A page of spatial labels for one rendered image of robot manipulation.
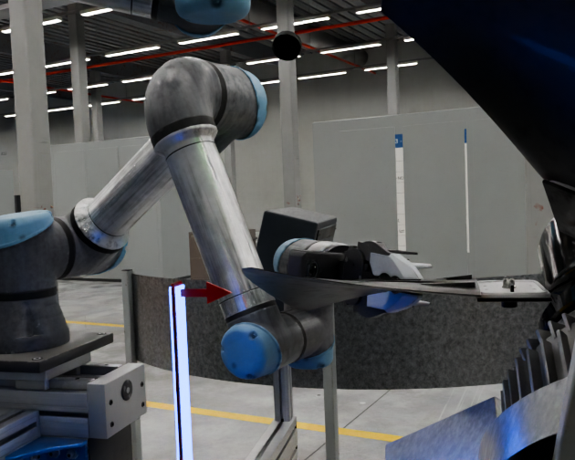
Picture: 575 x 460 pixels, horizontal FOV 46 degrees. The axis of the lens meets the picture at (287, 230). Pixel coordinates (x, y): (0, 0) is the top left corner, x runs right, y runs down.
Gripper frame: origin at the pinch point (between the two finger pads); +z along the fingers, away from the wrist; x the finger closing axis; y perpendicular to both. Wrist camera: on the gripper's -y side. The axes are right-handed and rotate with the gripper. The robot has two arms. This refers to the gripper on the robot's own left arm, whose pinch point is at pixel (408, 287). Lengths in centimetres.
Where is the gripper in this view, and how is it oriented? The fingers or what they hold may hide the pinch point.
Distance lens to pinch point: 76.6
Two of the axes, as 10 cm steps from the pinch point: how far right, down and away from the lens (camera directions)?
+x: -0.7, 10.0, 0.2
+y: 9.1, 0.5, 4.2
